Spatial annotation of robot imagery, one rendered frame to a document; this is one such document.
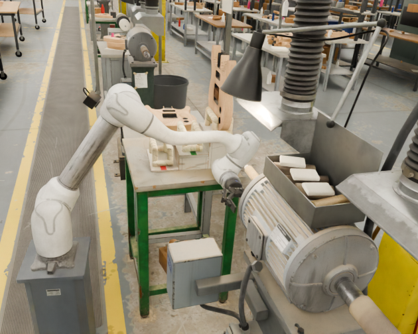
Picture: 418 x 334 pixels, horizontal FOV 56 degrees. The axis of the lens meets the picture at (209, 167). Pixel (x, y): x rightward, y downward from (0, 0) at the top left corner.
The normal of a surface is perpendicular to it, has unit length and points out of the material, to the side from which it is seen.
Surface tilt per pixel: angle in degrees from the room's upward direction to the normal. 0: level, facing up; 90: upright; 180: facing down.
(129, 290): 0
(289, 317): 0
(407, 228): 38
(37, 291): 90
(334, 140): 90
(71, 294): 90
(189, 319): 0
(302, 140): 90
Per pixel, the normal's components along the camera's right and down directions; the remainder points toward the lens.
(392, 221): -0.54, -0.65
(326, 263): 0.21, 0.36
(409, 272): -0.95, 0.08
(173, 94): 0.39, 0.49
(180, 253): 0.06, -0.89
